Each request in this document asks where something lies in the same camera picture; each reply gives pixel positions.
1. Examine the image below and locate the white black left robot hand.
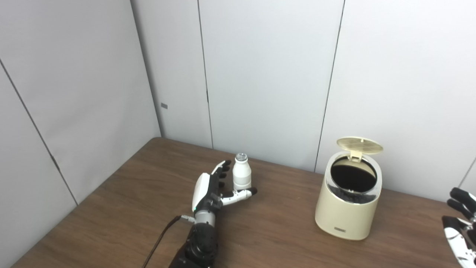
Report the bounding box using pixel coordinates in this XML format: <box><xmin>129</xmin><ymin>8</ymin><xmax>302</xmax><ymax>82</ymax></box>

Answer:
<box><xmin>192</xmin><ymin>160</ymin><xmax>258</xmax><ymax>214</ymax></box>

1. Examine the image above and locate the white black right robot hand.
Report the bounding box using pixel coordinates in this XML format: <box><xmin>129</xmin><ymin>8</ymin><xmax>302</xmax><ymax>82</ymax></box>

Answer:
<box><xmin>442</xmin><ymin>187</ymin><xmax>476</xmax><ymax>268</ymax></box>

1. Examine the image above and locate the small white plastic bottle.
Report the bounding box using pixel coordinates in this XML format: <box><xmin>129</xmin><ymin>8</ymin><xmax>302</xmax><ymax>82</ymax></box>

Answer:
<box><xmin>232</xmin><ymin>153</ymin><xmax>252</xmax><ymax>191</ymax></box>

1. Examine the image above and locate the cream-colored bin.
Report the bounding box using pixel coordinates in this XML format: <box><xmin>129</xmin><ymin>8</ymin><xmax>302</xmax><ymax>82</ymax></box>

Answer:
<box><xmin>315</xmin><ymin>151</ymin><xmax>383</xmax><ymax>240</ymax></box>

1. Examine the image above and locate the cream round bin lid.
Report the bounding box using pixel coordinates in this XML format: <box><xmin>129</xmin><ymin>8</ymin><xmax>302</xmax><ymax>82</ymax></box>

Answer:
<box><xmin>337</xmin><ymin>137</ymin><xmax>384</xmax><ymax>162</ymax></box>

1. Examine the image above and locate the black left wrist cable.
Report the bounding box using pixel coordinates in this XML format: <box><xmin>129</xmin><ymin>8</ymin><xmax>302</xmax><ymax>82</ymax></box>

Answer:
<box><xmin>141</xmin><ymin>215</ymin><xmax>196</xmax><ymax>268</ymax></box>

